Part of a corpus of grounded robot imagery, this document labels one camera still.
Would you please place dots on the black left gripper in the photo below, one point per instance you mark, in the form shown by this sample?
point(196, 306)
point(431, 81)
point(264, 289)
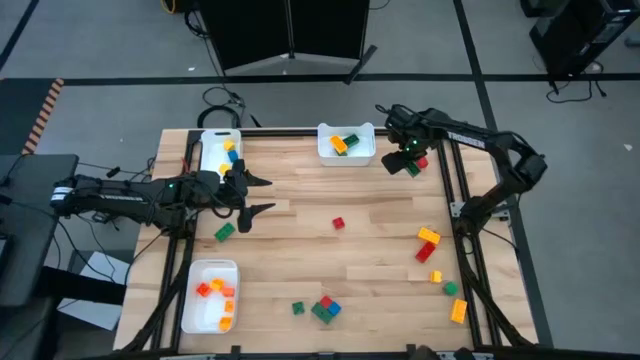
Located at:
point(225, 190)

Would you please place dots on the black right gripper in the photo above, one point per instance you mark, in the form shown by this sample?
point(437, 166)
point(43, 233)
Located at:
point(410, 130)

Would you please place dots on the small blue block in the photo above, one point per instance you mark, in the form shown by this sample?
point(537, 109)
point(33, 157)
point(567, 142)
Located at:
point(233, 156)
point(334, 309)

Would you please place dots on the small red block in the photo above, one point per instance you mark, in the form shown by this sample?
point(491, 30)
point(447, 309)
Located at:
point(338, 223)
point(326, 301)
point(423, 162)

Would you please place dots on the small orange block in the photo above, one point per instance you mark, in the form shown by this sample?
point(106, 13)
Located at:
point(229, 306)
point(228, 292)
point(203, 289)

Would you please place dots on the small green block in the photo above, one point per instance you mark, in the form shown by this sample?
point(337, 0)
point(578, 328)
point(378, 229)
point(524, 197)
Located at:
point(298, 308)
point(451, 288)

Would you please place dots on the large white plastic bin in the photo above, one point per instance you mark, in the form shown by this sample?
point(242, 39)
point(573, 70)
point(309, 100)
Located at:
point(205, 315)

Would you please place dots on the long yellow block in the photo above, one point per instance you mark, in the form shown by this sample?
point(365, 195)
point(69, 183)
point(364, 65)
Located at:
point(429, 236)
point(458, 311)

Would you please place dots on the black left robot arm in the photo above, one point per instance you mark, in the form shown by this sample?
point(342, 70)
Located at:
point(150, 192)

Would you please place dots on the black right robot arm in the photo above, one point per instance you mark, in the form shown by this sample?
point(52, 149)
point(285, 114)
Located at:
point(522, 167)

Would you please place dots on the narrow white plastic bin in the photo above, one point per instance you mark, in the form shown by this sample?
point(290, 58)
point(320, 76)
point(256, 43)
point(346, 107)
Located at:
point(212, 150)

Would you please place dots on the long red block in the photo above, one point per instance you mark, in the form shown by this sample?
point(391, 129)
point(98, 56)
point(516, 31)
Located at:
point(425, 253)

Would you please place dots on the white sheet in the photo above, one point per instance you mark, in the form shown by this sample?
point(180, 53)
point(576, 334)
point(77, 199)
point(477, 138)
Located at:
point(107, 270)

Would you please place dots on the black folding screen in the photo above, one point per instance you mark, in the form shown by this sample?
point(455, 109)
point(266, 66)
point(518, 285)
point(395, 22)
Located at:
point(250, 30)

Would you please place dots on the black equipment cart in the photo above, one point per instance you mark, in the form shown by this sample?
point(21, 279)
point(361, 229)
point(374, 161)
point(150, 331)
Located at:
point(575, 35)

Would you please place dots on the black side desk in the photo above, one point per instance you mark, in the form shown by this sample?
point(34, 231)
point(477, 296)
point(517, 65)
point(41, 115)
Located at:
point(30, 240)

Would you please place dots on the black mat with hazard stripes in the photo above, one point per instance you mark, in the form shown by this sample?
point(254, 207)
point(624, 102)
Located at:
point(25, 110)

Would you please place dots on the black aluminium table frame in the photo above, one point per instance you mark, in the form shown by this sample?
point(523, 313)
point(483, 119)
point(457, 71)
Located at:
point(290, 132)

